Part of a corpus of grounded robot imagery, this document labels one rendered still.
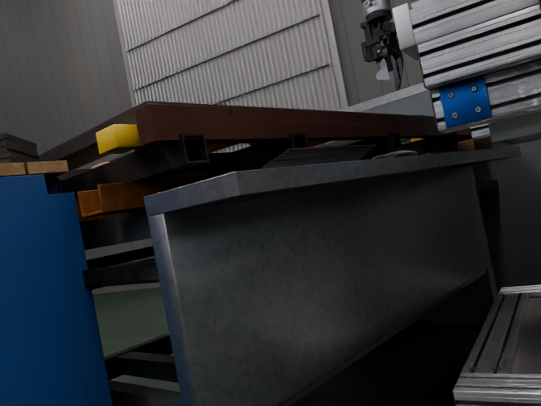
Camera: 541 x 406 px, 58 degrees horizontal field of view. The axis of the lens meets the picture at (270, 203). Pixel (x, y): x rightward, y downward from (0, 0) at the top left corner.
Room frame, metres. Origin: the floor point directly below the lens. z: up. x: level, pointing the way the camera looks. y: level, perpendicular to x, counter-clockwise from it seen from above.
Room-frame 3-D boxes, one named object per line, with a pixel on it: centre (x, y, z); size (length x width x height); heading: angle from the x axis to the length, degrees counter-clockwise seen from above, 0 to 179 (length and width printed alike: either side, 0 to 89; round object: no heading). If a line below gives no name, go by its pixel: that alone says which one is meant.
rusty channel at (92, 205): (1.51, -0.23, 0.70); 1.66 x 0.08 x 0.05; 139
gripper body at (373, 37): (1.36, -0.39, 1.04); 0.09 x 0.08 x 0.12; 49
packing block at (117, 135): (0.85, 0.24, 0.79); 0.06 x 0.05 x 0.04; 49
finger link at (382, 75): (1.35, -0.38, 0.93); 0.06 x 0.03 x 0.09; 49
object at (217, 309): (1.21, -0.26, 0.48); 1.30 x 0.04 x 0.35; 139
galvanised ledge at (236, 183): (1.16, -0.32, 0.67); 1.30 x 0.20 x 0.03; 139
